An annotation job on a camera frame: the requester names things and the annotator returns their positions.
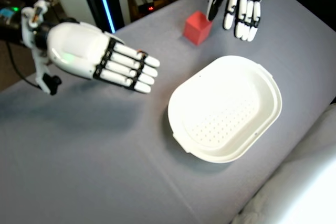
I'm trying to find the red foam cube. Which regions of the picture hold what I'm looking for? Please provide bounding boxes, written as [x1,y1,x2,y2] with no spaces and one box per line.
[183,10,213,46]

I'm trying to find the black cable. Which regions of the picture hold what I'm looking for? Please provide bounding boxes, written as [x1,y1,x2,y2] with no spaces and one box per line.
[5,42,40,89]

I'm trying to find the grey table cloth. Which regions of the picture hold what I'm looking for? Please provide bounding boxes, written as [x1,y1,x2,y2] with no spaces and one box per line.
[0,0,336,224]

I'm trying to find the white outer basin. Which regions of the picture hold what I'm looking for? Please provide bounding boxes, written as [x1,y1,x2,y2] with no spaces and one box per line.
[167,55,284,164]

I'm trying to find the white perforated strainer basket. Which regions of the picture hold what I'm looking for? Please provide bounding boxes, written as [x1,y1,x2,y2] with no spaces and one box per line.
[169,56,279,157]

